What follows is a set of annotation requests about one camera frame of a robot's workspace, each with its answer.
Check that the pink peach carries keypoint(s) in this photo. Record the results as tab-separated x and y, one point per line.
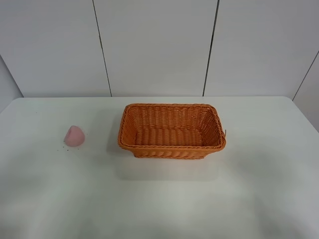
74	137

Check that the orange woven basket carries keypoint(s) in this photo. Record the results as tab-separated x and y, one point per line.
177	131

